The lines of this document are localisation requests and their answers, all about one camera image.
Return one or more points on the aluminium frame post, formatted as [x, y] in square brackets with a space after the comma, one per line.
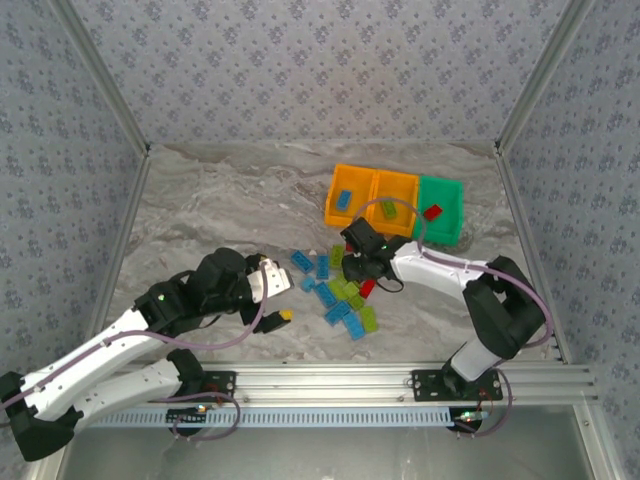
[102, 75]
[541, 75]

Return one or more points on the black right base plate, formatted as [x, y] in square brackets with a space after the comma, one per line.
[425, 386]

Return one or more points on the aluminium table side rail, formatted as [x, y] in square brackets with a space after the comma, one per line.
[125, 225]
[524, 225]

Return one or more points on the small blue lego brick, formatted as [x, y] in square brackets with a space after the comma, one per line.
[308, 283]

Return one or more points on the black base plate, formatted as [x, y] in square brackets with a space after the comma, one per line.
[425, 386]
[225, 384]

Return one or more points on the orange plastic bin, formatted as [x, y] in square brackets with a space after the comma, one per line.
[400, 187]
[361, 200]

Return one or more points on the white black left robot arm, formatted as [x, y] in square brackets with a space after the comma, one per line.
[75, 360]

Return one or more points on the black controller board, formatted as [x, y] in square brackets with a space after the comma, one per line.
[470, 419]
[187, 415]

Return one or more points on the grey metal base panel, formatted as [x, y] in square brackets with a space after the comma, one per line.
[325, 455]

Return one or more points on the green lego brick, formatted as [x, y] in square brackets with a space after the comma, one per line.
[341, 276]
[369, 319]
[389, 208]
[351, 289]
[337, 290]
[336, 255]
[356, 302]

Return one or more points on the aluminium frame rail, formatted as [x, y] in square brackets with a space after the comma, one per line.
[325, 382]

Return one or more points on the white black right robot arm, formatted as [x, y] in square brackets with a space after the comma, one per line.
[430, 270]

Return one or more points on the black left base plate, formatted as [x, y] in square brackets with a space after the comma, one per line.
[225, 384]

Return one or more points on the green plastic bin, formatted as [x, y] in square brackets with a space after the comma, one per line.
[445, 195]

